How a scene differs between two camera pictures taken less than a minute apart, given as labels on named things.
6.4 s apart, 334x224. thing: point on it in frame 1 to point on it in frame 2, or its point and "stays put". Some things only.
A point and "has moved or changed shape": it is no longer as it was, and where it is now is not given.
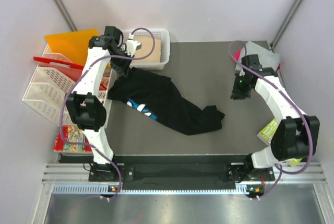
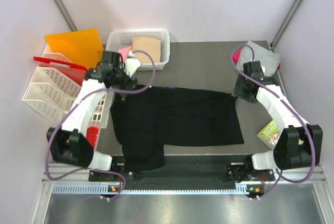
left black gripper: [122, 70] to [127, 78]
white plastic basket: [164, 35] stays put
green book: [266, 134] stays put
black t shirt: [157, 97] has moved or changed shape
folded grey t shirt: [266, 57] stays put
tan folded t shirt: [146, 48] stays put
